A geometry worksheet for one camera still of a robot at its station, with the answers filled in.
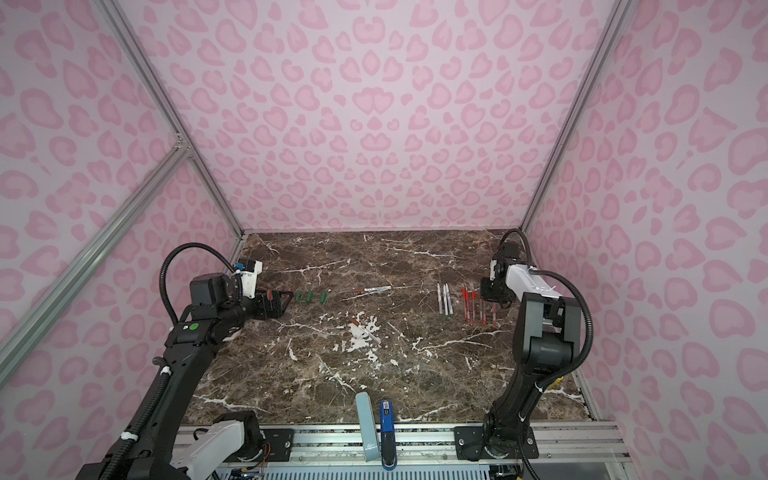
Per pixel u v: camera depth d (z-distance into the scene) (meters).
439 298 1.00
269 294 0.70
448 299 1.00
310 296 1.01
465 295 1.00
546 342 0.50
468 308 0.98
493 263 0.91
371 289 1.01
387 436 0.72
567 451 0.72
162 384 0.45
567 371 0.48
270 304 0.70
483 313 0.96
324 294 1.01
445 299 1.00
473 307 0.98
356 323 0.95
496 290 0.78
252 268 0.70
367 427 0.73
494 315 0.95
